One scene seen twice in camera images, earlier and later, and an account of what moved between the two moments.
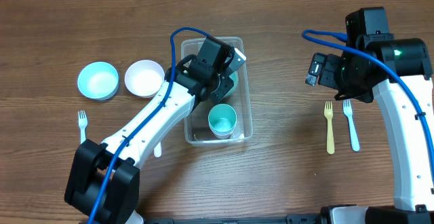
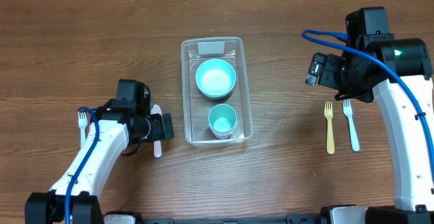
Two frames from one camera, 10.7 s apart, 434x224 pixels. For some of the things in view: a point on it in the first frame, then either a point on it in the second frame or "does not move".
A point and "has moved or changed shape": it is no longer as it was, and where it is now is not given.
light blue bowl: (98, 81) has moved or changed shape
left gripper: (224, 83) to (157, 132)
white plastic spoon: (157, 150) does not move
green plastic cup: (222, 119) does not move
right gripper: (330, 63) does not move
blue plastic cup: (222, 133) does not move
